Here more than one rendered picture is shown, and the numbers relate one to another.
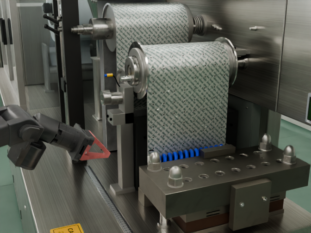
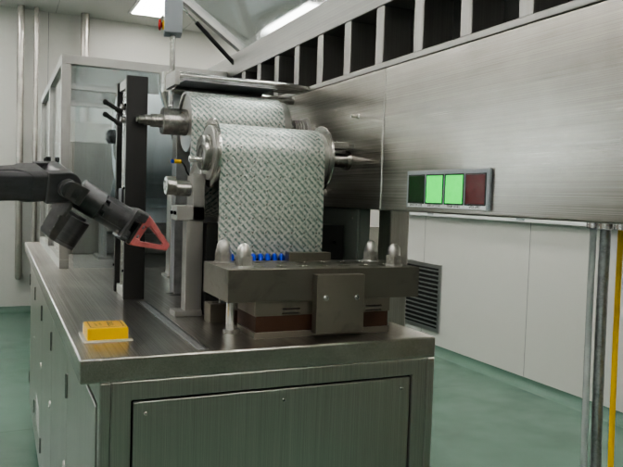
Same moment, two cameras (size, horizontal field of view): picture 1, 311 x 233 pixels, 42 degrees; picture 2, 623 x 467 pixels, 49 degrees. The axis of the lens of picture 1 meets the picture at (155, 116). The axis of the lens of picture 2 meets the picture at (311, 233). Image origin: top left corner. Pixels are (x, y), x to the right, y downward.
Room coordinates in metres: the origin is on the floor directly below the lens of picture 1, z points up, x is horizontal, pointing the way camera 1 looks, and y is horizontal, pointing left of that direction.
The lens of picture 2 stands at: (-0.44, -0.14, 1.16)
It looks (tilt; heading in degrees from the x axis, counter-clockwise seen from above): 3 degrees down; 359
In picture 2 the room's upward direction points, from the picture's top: 2 degrees clockwise
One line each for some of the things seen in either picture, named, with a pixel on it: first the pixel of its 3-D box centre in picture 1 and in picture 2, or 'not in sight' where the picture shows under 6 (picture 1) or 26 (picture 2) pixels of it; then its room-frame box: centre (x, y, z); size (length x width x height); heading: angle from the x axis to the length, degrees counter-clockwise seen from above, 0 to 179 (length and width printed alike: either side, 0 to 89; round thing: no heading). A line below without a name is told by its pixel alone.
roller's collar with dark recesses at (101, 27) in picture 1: (100, 28); (173, 121); (1.25, 0.17, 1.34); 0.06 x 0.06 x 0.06; 23
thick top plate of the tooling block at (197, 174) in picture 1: (224, 175); (311, 278); (0.93, -0.17, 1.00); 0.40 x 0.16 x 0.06; 113
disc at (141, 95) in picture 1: (137, 70); (210, 152); (1.03, 0.05, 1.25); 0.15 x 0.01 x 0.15; 23
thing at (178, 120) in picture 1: (188, 123); (272, 220); (1.02, -0.09, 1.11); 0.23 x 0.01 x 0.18; 113
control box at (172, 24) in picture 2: not in sight; (170, 17); (1.55, 0.24, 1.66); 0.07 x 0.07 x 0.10; 13
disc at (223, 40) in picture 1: (222, 64); (319, 158); (1.13, -0.19, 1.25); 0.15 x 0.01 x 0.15; 23
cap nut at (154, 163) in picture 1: (154, 160); (222, 250); (0.91, 0.00, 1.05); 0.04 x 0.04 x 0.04
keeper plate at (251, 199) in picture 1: (250, 204); (338, 303); (0.85, -0.22, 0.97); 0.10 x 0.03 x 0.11; 113
